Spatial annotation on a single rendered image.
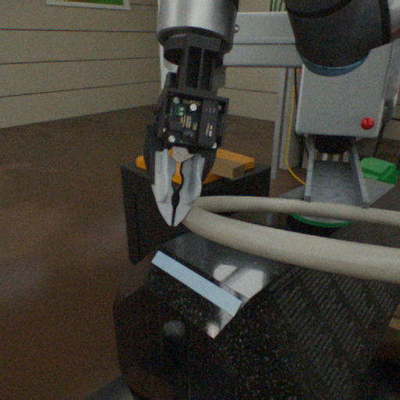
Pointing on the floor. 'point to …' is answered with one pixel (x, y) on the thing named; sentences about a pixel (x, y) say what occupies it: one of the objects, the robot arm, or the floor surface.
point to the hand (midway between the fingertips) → (172, 215)
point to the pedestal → (149, 226)
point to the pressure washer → (389, 175)
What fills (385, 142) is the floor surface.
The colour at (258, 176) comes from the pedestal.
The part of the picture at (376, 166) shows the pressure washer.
